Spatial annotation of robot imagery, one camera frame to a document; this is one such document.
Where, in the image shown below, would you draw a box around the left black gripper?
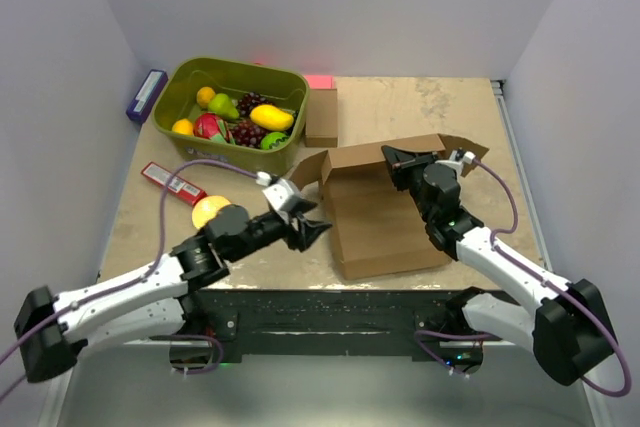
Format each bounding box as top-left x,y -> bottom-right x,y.
228,197 -> 332,262

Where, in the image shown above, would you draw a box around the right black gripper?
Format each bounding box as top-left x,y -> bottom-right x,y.
381,147 -> 438,223

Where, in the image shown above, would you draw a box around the large cardboard box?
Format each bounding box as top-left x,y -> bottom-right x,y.
289,133 -> 490,281

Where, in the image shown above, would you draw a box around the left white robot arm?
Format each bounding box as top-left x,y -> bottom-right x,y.
13,186 -> 331,384

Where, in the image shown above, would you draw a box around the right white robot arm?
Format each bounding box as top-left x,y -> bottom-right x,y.
381,145 -> 620,386

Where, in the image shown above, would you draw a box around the small folded cardboard box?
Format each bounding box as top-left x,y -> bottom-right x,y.
305,89 -> 339,148

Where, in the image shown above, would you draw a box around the purple rectangular box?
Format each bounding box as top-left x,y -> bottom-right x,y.
126,69 -> 168,126

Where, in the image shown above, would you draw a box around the green round fruit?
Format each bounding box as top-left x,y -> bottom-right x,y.
260,132 -> 289,151

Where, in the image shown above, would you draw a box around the orange round sponge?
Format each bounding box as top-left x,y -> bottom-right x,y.
191,195 -> 231,229

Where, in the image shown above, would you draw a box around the purple grapes front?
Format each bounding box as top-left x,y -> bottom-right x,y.
230,119 -> 269,149

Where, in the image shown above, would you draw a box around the purple grapes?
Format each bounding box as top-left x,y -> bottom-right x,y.
236,92 -> 272,118
230,119 -> 269,149

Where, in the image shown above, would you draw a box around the yellow mango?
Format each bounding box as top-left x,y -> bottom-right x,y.
250,104 -> 294,132

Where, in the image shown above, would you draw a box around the pink sticky note pad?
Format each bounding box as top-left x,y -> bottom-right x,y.
304,74 -> 334,90

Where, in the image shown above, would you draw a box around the red rectangular packet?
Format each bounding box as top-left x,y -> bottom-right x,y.
141,162 -> 207,207

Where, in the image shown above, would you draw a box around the purple grapes back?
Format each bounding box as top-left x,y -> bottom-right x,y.
236,92 -> 272,118

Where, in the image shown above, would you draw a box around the green pear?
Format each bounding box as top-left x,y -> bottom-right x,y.
207,93 -> 240,121

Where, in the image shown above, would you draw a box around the orange fruit front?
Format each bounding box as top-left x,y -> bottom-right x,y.
171,118 -> 194,136

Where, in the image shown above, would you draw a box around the orange fruit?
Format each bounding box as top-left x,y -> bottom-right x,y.
196,86 -> 216,109
171,118 -> 194,136

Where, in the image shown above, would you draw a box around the orange fruit back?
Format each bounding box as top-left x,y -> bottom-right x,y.
196,86 -> 216,109

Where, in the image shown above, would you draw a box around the olive green plastic bin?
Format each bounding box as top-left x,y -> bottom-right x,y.
152,57 -> 311,174

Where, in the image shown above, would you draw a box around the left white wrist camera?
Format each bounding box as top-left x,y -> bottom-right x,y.
256,171 -> 301,212

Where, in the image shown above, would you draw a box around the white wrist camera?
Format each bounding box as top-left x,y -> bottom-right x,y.
438,149 -> 476,175
256,171 -> 301,212

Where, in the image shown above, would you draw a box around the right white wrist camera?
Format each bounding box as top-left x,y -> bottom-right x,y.
438,149 -> 476,175

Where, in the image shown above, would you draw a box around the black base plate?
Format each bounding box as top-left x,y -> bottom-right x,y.
169,287 -> 482,369

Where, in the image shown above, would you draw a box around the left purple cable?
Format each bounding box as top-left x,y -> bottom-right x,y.
0,158 -> 261,401

